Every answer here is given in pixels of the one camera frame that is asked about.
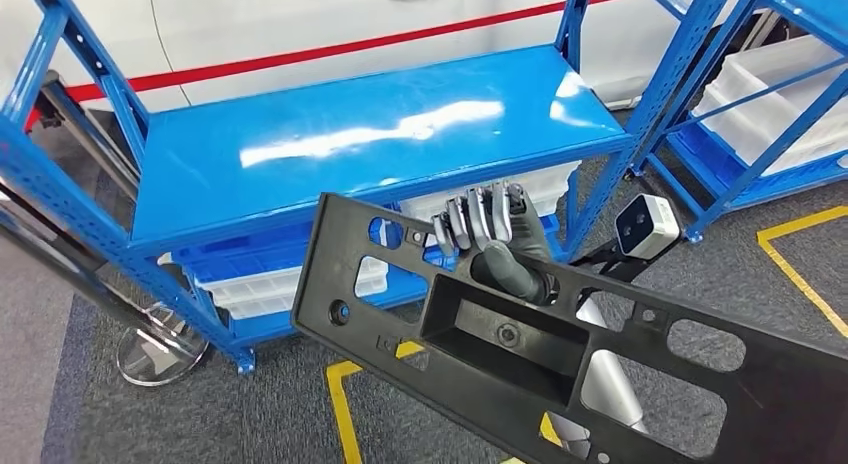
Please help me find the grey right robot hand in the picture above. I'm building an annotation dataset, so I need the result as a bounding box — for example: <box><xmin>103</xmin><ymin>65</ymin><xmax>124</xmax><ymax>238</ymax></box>
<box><xmin>430</xmin><ymin>181</ymin><xmax>556</xmax><ymax>308</ymax></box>

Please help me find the black plastic plate bracket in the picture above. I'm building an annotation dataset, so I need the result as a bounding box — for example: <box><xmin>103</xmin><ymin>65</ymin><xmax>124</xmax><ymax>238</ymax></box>
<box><xmin>291</xmin><ymin>192</ymin><xmax>848</xmax><ymax>464</ymax></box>

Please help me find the blue metal shelf rack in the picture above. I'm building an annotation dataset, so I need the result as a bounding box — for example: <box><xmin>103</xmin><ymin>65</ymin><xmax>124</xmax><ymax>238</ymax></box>
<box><xmin>625</xmin><ymin>0</ymin><xmax>848</xmax><ymax>245</ymax></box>
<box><xmin>0</xmin><ymin>0</ymin><xmax>740</xmax><ymax>376</ymax></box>

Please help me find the yellow floor tape square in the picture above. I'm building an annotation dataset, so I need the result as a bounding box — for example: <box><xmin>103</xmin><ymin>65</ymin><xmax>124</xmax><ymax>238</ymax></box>
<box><xmin>324</xmin><ymin>340</ymin><xmax>564</xmax><ymax>464</ymax></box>

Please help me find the white car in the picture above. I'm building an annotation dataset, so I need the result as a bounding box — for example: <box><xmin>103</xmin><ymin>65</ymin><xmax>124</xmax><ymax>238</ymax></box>
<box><xmin>0</xmin><ymin>0</ymin><xmax>763</xmax><ymax>114</ymax></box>

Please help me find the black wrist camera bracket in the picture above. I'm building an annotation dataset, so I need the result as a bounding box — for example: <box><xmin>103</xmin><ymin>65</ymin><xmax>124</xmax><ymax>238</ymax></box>
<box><xmin>570</xmin><ymin>238</ymin><xmax>657</xmax><ymax>285</ymax></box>

